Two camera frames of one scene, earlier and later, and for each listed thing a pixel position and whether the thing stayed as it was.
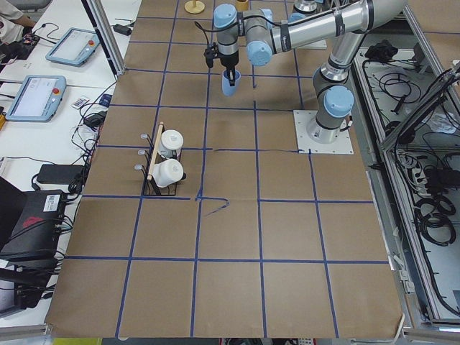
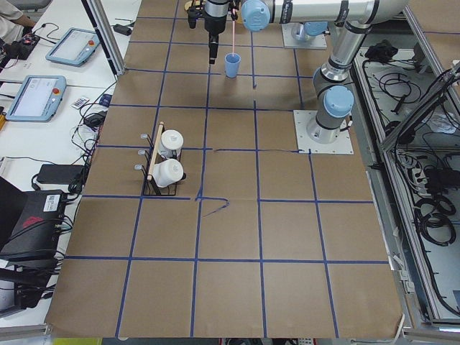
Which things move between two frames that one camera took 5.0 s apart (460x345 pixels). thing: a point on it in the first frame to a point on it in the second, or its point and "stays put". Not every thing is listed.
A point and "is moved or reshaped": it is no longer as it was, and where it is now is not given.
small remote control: x=77 y=103 stays put
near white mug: x=167 y=172 stays put
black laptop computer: x=29 y=224 stays put
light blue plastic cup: x=228 y=90 is moved or reshaped
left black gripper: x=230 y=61 to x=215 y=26
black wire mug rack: x=150 y=186 stays put
